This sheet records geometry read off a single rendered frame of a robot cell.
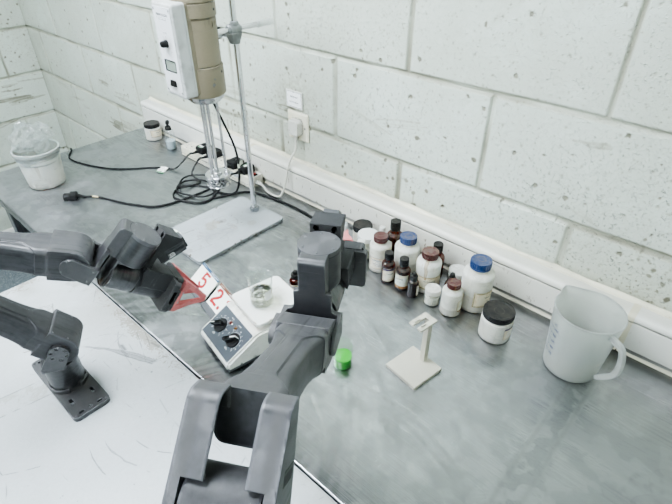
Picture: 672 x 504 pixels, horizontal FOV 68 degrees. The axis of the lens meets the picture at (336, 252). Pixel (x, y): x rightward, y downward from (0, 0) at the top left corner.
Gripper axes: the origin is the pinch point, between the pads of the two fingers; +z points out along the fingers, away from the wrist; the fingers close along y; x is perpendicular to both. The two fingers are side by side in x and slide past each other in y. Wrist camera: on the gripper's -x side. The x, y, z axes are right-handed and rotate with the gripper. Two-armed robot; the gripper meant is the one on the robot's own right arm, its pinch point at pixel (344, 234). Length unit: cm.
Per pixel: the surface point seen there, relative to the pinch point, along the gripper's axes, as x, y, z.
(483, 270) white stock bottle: 20.0, -26.9, 22.9
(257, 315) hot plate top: 23.4, 18.1, 2.0
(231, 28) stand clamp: -21, 38, 51
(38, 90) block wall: 39, 205, 169
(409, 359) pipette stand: 31.2, -13.4, 4.0
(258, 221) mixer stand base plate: 30, 35, 48
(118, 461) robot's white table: 33, 33, -28
